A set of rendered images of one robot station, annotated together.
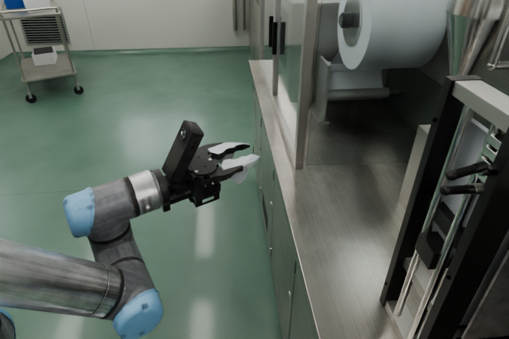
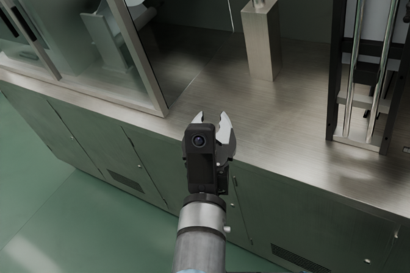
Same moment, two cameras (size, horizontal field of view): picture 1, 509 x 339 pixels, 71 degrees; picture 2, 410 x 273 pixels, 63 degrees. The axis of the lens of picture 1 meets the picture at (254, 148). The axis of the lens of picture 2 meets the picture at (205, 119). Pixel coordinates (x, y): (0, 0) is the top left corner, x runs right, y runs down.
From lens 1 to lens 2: 44 cm
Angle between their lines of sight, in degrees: 34
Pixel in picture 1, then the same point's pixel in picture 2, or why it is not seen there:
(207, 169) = (221, 155)
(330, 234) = (251, 134)
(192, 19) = not seen: outside the picture
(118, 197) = (213, 247)
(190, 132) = (209, 133)
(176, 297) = not seen: outside the picture
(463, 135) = not seen: outside the picture
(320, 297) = (302, 172)
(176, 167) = (214, 175)
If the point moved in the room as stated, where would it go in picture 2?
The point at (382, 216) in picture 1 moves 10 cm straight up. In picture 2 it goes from (257, 94) to (254, 72)
